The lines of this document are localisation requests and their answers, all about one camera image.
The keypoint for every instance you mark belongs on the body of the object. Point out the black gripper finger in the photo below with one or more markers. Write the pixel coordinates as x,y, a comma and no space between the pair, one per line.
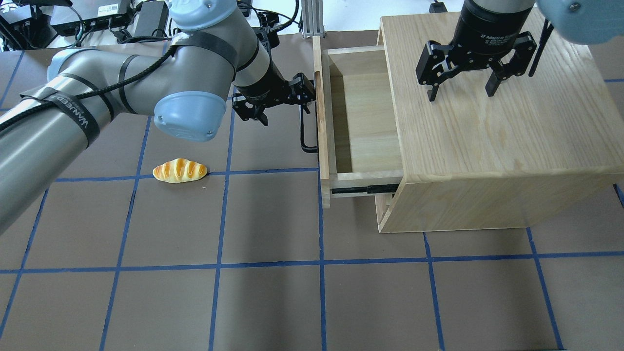
429,69
254,112
523,49
302,91

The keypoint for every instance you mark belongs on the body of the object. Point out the wooden drawer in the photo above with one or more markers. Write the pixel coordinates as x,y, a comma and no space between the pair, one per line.
357,137

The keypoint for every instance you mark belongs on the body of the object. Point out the wooden drawer cabinet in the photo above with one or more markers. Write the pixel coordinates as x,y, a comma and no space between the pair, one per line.
509,161

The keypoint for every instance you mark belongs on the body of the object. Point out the toy bread roll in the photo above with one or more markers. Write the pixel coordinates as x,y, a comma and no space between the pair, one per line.
180,170

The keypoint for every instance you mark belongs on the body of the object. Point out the black power brick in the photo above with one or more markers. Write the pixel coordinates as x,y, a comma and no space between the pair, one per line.
151,18

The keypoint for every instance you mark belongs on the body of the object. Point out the black electronics box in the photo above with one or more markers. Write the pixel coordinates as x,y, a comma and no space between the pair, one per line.
92,14

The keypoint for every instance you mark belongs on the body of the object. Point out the black drawer handle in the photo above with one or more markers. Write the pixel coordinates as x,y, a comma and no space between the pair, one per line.
303,135

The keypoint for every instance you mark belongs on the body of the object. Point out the aluminium frame post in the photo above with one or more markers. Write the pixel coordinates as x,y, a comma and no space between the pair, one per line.
312,23

